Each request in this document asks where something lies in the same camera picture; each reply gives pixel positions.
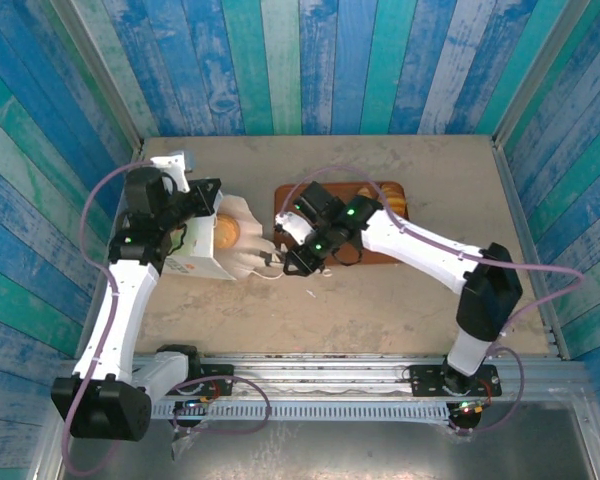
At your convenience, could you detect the large oval white-orange loaf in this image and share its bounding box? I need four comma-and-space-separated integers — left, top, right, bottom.
214, 213, 242, 252

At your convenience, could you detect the printed paper bag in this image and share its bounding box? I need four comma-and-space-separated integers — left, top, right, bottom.
160, 192, 286, 282

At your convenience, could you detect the golden brown croissant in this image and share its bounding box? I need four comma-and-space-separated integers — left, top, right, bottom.
377, 183, 407, 217

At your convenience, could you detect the brown plastic tray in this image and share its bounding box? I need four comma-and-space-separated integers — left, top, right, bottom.
273, 180, 412, 267

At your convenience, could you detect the aluminium table edge strip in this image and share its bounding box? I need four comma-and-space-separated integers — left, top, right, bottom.
492, 139, 572, 361
74, 139, 146, 360

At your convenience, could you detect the small controller board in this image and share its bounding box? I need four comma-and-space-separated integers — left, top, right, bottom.
177, 397, 216, 415
452, 398, 487, 417

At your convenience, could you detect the grey metal base panel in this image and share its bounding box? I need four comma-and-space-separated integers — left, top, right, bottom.
29, 399, 600, 480

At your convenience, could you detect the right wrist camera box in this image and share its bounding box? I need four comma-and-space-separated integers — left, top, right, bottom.
273, 210, 315, 247

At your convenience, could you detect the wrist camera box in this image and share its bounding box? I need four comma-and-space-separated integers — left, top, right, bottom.
273, 210, 315, 247
148, 152, 197, 195

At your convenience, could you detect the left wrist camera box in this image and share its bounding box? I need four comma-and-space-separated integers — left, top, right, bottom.
148, 152, 197, 195

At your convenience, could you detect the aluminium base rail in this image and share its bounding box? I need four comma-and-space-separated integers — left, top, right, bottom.
54, 352, 595, 401

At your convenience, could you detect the aluminium corner post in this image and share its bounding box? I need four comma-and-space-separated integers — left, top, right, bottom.
492, 0, 589, 149
49, 0, 146, 154

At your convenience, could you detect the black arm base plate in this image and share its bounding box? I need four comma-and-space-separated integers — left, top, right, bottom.
410, 364, 503, 399
192, 363, 236, 399

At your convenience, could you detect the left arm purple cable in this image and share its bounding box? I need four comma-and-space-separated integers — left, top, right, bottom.
62, 159, 272, 476

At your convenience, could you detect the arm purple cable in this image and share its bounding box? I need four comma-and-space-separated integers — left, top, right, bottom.
282, 165, 584, 436
62, 159, 272, 476

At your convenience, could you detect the slotted grey cable duct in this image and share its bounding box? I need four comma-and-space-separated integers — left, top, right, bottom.
152, 399, 454, 425

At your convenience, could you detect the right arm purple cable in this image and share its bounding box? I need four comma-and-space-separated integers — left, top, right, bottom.
282, 165, 584, 436

